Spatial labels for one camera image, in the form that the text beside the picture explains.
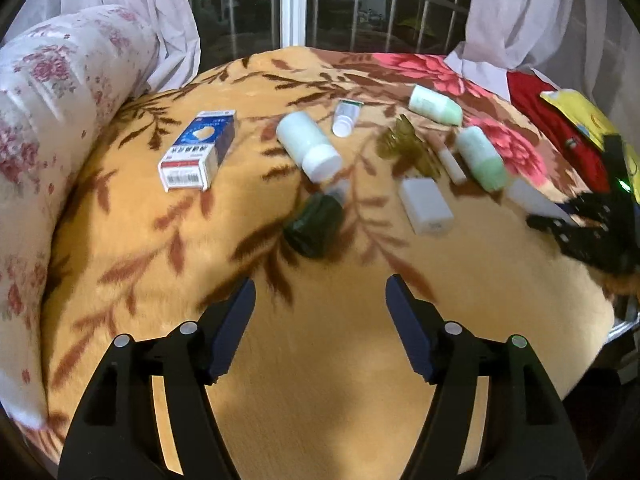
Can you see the small white stick tube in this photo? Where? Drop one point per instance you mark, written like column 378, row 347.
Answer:
column 452, row 166

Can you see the floral rolled quilt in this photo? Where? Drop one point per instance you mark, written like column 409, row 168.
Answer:
column 50, row 135

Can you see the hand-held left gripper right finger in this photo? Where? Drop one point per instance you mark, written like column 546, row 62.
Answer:
column 407, row 325

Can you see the long white plastic tube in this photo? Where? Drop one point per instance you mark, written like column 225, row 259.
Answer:
column 532, row 197

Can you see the pale green plastic bottle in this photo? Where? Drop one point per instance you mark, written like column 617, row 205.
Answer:
column 435, row 105
column 481, row 157

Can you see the white sheer curtain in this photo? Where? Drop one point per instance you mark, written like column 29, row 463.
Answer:
column 525, row 10
column 130, row 5

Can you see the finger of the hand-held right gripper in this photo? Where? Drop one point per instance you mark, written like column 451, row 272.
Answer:
column 595, row 212
column 595, row 250

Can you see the left white sheer curtain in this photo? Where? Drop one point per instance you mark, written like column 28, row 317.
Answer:
column 130, row 5

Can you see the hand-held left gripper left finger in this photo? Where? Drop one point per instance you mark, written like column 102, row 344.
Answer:
column 235, row 325

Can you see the orange floral blanket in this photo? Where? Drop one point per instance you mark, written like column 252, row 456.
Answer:
column 320, row 370

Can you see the dark green bottle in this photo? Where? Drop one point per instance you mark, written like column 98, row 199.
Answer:
column 315, row 225

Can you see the white window frame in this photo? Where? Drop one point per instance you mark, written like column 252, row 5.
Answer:
column 294, row 0

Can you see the white rectangular box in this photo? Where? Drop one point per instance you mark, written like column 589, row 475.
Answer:
column 425, row 206

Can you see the red cloth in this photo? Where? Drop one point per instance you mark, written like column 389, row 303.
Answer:
column 555, row 135

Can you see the right white sheer curtain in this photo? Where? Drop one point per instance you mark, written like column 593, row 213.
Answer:
column 525, row 10

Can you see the yellow printed pillow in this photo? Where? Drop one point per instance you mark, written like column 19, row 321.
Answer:
column 580, row 110

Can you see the blue and white carton box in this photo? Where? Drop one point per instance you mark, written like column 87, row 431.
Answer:
column 200, row 147

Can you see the white plastic bottle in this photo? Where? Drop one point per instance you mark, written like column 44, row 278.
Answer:
column 307, row 142

